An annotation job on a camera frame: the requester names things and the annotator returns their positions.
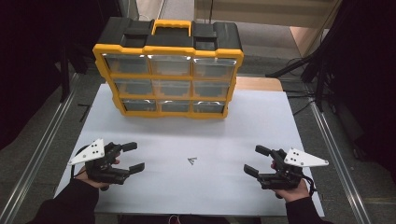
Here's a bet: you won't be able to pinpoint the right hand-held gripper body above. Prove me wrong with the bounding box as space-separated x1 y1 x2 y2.
257 147 330 190

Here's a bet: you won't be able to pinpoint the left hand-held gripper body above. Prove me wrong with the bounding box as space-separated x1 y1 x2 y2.
67 138 131 185

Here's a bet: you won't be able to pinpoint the clear plastic screw drawer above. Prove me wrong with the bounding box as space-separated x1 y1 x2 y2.
152 78 191 97

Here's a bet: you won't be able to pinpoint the yellow black organizer cabinet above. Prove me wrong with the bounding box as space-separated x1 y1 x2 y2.
92 17 245 120

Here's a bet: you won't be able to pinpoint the person's right hand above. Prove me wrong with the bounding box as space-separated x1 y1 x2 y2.
270 160 312 203

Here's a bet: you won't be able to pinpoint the person's left hand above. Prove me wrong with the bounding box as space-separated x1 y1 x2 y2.
74 151 121 191

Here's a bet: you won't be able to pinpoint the white table cover sheet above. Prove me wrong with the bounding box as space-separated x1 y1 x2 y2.
54 83 325 217

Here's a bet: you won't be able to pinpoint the person's lap dark clothing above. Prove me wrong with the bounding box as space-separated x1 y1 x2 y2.
118 214 262 224

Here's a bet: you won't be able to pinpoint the grid of clear plastic drawers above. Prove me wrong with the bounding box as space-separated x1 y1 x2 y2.
102 53 237 115

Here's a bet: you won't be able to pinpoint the black metal stand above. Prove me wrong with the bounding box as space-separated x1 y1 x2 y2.
265 0 345 113
58 46 89 104

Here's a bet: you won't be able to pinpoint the black curtain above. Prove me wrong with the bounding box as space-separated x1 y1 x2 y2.
0 0 123 151
323 0 396 185

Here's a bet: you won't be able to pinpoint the beige cabinet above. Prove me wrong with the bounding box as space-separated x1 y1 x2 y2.
194 0 344 29

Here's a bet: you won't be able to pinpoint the right hand-held gripper black cable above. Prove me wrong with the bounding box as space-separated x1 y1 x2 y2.
301 175 318 197

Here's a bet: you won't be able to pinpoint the hand-held gripper black cable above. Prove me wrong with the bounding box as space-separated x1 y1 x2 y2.
301 175 318 197
70 144 92 180

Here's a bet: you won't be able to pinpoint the left hand-held gripper black cable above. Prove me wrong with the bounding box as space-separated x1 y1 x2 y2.
70 144 92 180

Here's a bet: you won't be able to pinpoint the aluminium floor rail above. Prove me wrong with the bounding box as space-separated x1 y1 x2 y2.
309 101 373 224
0 73 80 224

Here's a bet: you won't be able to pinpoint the black floor cables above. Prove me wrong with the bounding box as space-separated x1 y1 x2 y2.
283 88 316 117

